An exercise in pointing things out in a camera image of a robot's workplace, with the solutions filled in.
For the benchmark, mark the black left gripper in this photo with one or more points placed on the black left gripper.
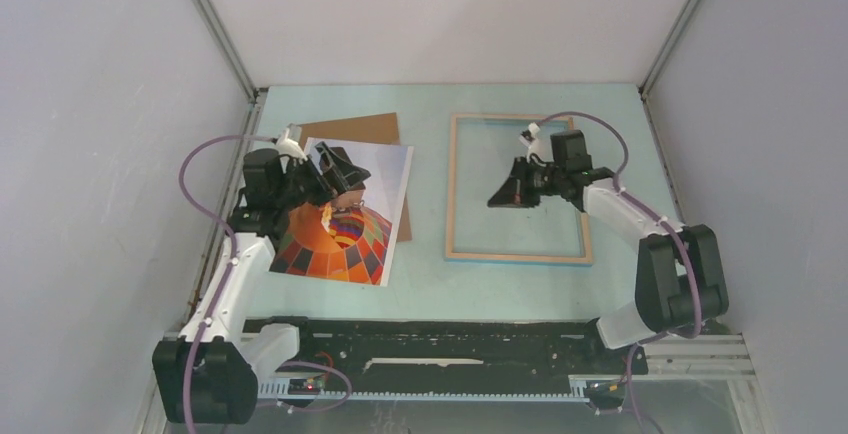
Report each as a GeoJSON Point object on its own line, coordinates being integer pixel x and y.
{"type": "Point", "coordinates": [340, 175]}

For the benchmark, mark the left aluminium corner post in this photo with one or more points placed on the left aluminium corner post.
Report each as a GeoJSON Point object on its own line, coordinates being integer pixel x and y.
{"type": "Point", "coordinates": [223, 41]}

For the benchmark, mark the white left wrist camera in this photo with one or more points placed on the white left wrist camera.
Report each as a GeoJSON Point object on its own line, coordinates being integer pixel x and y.
{"type": "Point", "coordinates": [287, 143]}

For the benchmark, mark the aluminium corner post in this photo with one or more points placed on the aluminium corner post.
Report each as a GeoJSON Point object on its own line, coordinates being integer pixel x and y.
{"type": "Point", "coordinates": [223, 41]}
{"type": "Point", "coordinates": [683, 19]}

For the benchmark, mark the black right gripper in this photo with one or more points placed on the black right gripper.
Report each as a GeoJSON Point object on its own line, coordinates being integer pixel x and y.
{"type": "Point", "coordinates": [515, 191]}

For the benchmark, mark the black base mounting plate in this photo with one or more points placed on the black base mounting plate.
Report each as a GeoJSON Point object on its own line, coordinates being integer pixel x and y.
{"type": "Point", "coordinates": [459, 358]}

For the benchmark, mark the hot air balloon photo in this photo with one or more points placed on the hot air balloon photo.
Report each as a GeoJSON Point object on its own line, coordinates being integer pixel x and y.
{"type": "Point", "coordinates": [352, 238]}

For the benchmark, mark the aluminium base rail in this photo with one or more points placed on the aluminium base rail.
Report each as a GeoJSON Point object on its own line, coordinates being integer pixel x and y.
{"type": "Point", "coordinates": [708, 358]}

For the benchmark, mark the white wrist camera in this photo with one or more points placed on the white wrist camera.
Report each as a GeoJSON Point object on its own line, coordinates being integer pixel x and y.
{"type": "Point", "coordinates": [538, 145]}
{"type": "Point", "coordinates": [287, 143]}

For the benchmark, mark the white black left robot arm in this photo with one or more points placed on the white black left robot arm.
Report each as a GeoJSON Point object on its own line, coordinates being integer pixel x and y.
{"type": "Point", "coordinates": [208, 374]}

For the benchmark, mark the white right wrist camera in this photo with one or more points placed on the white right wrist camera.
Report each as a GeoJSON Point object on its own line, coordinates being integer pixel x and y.
{"type": "Point", "coordinates": [538, 145]}

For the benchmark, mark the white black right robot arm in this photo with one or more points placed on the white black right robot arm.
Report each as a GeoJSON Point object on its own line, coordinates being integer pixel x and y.
{"type": "Point", "coordinates": [679, 279]}

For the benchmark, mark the right aluminium corner post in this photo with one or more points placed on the right aluminium corner post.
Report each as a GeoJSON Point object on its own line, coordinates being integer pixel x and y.
{"type": "Point", "coordinates": [683, 19]}

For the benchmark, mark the wooden picture frame with glass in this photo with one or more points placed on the wooden picture frame with glass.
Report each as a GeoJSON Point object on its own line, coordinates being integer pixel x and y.
{"type": "Point", "coordinates": [481, 152]}

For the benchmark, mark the brown cardboard backing board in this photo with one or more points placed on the brown cardboard backing board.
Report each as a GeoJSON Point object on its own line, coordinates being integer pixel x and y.
{"type": "Point", "coordinates": [378, 128]}

